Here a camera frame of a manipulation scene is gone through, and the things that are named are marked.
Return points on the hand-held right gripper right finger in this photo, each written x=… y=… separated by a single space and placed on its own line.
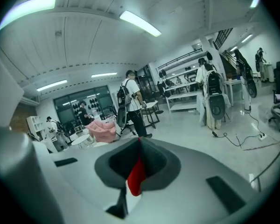
x=189 y=171

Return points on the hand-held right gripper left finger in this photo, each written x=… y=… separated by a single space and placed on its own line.
x=84 y=171

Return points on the red long-sleeved top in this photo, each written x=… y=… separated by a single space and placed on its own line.
x=136 y=178

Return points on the long ceiling light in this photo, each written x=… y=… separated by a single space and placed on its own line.
x=247 y=38
x=140 y=23
x=51 y=85
x=104 y=75
x=255 y=1
x=25 y=8

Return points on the round white table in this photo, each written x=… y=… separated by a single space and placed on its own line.
x=80 y=139

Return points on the pink sofa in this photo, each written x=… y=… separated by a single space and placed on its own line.
x=102 y=130

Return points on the white cubby shelf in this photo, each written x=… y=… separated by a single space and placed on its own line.
x=33 y=125

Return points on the black-framed side table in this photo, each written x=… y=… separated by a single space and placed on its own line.
x=151 y=106

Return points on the white shelf rack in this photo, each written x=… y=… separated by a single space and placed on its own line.
x=182 y=95

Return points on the white power strip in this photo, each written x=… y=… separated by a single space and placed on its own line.
x=263 y=136

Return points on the white desk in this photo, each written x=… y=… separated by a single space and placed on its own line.
x=233 y=82

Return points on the dark staircase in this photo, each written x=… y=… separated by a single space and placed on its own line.
x=224 y=37

